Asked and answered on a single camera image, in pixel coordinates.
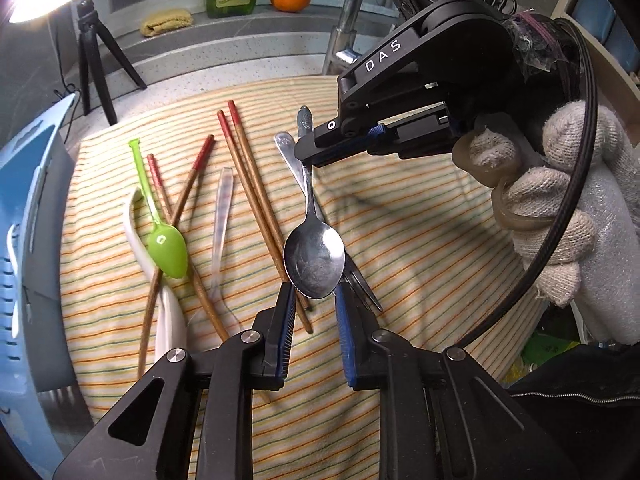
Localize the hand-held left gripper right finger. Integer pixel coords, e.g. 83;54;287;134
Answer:
335;282;583;480

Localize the person's right forearm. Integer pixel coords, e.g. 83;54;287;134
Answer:
572;260;640;346

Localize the person's dark jacket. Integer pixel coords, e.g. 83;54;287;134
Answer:
502;342;640;480

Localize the black tripod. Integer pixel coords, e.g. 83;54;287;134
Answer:
75;0;148;126

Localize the red-tipped wooden chopstick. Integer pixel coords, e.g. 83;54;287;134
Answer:
216;110;315;335
136;134;216;381
227;100;313;311
146;154;231;341

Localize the yellow sponge cloth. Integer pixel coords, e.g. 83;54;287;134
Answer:
140;7;195;37

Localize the person's right hand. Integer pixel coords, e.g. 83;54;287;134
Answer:
452;101;640;309

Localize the metal spoon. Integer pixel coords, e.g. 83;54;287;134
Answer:
283;105;346;298

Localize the green plastic bag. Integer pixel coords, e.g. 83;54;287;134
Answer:
522;332;581;376

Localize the metal fork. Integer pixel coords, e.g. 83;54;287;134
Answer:
274;131;385;313

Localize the clear plastic spoon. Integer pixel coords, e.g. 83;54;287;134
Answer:
187;167;246;333

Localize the green plastic spoon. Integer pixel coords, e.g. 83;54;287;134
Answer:
128;139;189;279

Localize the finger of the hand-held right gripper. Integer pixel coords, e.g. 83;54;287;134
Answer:
312;2;513;138
294;107;462;168

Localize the blue plastic basket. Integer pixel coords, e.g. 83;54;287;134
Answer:
0;91;93;411

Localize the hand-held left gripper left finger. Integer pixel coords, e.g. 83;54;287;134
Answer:
52;282;298;480

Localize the chrome faucet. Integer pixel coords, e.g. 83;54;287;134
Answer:
322;0;381;76

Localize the black cable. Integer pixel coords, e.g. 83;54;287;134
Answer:
447;17;598;358

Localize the striped cloth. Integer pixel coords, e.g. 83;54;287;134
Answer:
60;77;551;480

